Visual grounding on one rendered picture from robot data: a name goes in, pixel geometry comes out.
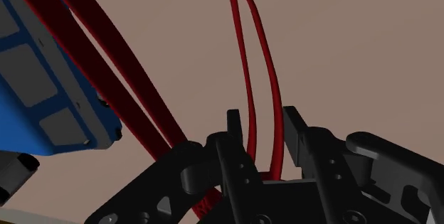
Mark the blue device with grey panels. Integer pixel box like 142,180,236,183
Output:
0,0,123,157

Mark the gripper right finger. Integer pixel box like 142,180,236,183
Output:
282,106,444,224

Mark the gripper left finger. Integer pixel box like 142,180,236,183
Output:
84,109,265,224

